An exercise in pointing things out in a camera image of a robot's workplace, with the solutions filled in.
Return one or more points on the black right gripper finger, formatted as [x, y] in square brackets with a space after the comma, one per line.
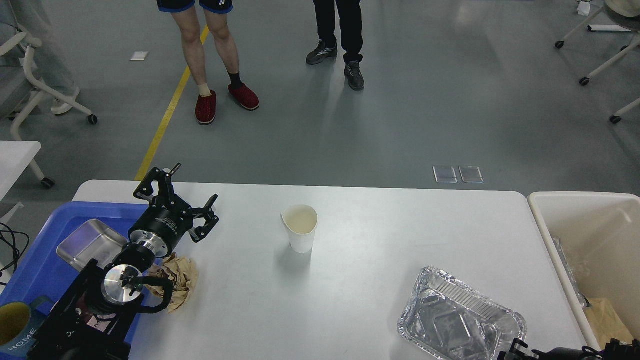
[518, 350]

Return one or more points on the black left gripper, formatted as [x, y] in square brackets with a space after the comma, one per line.
[166, 220]

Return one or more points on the aluminium foil tray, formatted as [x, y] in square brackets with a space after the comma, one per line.
[450, 320]

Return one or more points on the stainless steel tray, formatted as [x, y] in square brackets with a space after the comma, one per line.
[93, 240]

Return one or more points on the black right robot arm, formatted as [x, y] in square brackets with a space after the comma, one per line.
[614, 350]

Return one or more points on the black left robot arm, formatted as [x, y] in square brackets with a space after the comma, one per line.
[95, 314]

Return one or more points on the crumpled brown paper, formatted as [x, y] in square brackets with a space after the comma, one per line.
[182, 271]

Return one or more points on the white paper cup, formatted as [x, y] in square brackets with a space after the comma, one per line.
[301, 222]

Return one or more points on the blue plastic tray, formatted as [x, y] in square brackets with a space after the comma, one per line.
[42, 272]

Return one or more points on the cream plastic bin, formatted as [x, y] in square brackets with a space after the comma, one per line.
[593, 240]

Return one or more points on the white side table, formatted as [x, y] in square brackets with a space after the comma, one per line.
[15, 157]

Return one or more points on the blue HOME mug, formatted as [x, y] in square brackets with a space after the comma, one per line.
[19, 321]

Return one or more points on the white wheeled chair left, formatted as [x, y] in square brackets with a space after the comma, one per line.
[24, 37]

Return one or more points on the person in grey trousers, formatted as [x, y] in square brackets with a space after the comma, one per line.
[32, 15]

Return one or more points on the white chair base right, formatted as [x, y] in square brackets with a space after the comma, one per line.
[596, 60]

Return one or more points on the person in black trousers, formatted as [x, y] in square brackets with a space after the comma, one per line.
[349, 13]

